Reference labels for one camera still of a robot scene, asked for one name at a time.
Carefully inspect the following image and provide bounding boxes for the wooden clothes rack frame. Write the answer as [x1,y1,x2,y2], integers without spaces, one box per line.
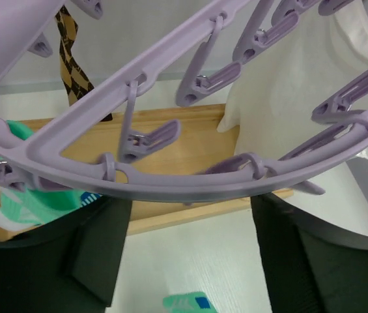
[0,3,368,244]

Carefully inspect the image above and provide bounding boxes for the green sock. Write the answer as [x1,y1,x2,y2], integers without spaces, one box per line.
[162,291,217,313]
[0,119,102,231]

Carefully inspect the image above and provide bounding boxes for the white hanging garment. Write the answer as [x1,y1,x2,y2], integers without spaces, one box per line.
[218,1,368,235]

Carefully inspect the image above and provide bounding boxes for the brown argyle sock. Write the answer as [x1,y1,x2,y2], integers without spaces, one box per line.
[55,6,113,123]

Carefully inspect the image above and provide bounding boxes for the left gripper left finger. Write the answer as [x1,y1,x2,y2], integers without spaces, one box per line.
[0,196,132,312]

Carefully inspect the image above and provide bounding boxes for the purple round clip hanger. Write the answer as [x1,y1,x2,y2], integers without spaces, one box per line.
[0,1,368,203]

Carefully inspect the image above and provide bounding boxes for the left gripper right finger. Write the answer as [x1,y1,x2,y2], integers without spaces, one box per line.
[250,194,368,313]

